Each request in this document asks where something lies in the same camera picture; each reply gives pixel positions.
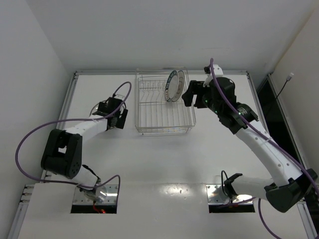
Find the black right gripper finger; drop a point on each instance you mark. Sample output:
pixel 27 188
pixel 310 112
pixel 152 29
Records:
pixel 192 86
pixel 187 97

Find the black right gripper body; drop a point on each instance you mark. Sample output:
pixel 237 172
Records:
pixel 197 93

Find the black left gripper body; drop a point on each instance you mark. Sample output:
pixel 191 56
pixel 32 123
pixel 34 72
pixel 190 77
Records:
pixel 122 118

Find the white plate thin green rim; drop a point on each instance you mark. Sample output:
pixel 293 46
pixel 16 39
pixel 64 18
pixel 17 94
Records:
pixel 181 81

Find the white plate wide green band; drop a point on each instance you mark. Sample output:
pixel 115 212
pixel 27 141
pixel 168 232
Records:
pixel 171 86

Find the white plate orange sunburst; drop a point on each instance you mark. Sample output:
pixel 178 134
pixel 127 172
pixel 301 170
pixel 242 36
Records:
pixel 94 109

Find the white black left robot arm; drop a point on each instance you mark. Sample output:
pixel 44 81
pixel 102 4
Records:
pixel 63 151

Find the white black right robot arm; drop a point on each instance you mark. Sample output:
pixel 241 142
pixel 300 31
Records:
pixel 288 183

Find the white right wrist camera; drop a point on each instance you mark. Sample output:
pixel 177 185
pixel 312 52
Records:
pixel 217 71

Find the metal wire dish rack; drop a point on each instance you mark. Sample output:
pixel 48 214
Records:
pixel 153 113

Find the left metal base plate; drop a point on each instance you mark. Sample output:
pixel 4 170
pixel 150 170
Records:
pixel 105 195

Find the metal base plate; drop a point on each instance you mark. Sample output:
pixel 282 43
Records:
pixel 105 195
pixel 216 197

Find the black cable white plug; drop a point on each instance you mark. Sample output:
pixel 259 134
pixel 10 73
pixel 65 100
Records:
pixel 288 78

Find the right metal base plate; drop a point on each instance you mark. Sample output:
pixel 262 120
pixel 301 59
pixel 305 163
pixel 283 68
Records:
pixel 216 197

